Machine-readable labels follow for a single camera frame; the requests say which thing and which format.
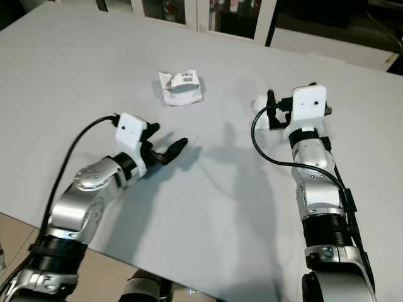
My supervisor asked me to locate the crumpled white printed packet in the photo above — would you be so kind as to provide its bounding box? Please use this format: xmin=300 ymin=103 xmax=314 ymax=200
xmin=159 ymin=69 xmax=205 ymax=106

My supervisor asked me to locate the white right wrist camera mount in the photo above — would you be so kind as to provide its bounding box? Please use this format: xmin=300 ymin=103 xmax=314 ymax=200
xmin=290 ymin=84 xmax=328 ymax=133

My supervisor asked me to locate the small white paper wad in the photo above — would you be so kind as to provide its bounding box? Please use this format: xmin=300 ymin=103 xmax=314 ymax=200
xmin=251 ymin=94 xmax=271 ymax=115

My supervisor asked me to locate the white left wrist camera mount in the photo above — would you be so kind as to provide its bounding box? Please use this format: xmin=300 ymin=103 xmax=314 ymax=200
xmin=118 ymin=112 xmax=152 ymax=165

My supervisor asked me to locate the white table with black legs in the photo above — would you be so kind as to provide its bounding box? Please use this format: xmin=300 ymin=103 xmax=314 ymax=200
xmin=0 ymin=0 xmax=403 ymax=302

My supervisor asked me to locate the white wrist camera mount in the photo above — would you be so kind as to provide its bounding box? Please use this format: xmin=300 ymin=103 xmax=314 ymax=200
xmin=118 ymin=112 xmax=152 ymax=165
xmin=290 ymin=84 xmax=328 ymax=133

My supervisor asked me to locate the white cabinet with glass doors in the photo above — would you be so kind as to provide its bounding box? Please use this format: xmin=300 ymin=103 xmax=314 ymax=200
xmin=94 ymin=0 xmax=281 ymax=46

